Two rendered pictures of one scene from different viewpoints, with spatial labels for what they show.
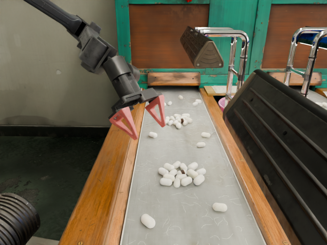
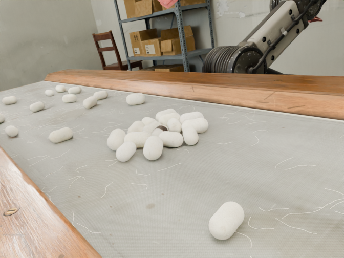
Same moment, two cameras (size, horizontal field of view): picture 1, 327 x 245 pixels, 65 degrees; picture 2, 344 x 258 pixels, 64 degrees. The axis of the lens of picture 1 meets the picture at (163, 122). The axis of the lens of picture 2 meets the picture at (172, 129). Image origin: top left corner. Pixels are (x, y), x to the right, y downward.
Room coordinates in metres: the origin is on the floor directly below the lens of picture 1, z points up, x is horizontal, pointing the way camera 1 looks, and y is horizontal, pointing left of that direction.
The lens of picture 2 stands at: (0.90, -0.25, 0.88)
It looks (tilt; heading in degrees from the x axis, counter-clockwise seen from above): 21 degrees down; 142
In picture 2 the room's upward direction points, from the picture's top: 10 degrees counter-clockwise
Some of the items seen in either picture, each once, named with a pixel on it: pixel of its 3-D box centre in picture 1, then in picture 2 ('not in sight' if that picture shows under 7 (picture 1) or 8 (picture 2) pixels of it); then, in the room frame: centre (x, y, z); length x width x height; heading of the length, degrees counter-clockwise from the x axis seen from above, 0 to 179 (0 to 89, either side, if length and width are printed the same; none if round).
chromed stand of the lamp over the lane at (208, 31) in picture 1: (213, 88); not in sight; (0.98, -0.20, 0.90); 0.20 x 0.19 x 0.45; 0
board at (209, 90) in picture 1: (235, 90); not in sight; (1.38, -0.40, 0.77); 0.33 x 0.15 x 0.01; 90
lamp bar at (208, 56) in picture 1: (195, 41); not in sight; (0.99, -0.12, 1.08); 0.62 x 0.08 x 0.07; 0
